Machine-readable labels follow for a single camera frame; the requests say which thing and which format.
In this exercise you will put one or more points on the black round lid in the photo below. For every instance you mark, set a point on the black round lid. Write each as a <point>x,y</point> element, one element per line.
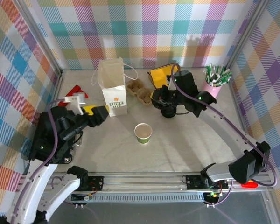
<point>169,114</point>

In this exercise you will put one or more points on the red yellow emergency button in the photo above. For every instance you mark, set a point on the red yellow emergency button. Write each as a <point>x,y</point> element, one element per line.
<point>249,185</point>

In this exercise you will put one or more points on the pink straw holder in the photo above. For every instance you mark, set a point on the pink straw holder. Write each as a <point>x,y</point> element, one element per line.
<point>211,92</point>

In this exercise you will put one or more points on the stack of yellow napkins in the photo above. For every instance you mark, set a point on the stack of yellow napkins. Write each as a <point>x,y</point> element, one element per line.
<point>159,77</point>

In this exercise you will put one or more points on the green paper coffee cup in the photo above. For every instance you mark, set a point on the green paper coffee cup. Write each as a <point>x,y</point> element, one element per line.
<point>143,131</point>

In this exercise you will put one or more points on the small controller board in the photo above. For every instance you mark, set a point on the small controller board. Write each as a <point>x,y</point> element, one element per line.
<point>87,198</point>
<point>213,194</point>

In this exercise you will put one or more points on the red toy wedge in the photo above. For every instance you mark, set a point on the red toy wedge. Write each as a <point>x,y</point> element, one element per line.
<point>85,94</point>

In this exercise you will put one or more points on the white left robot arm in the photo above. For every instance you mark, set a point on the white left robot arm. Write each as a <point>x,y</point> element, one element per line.
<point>32,186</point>

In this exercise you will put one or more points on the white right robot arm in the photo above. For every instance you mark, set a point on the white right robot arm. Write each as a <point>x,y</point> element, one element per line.
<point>224,130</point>

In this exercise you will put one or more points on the green white paper straws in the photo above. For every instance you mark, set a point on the green white paper straws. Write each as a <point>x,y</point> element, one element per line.
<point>212,72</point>

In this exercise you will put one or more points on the white paper takeout bag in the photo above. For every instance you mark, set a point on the white paper takeout bag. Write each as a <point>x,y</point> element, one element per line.
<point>114,77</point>

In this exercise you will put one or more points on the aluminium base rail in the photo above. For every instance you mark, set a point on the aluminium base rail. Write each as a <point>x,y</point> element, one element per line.
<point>142,180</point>

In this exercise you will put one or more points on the aluminium frame post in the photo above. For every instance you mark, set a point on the aluminium frame post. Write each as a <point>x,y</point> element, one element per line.
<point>244,35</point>
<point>38,35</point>

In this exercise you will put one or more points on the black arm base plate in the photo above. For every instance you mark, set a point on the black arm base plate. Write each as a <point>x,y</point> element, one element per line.
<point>95,183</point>
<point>193,182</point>

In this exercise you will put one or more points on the aluminium side rail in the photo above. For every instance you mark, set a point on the aluminium side rail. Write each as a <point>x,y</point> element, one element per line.
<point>58,86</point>
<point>235,102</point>

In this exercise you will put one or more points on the brown pulp cup carrier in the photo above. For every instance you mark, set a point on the brown pulp cup carrier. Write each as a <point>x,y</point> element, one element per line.
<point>134,86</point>

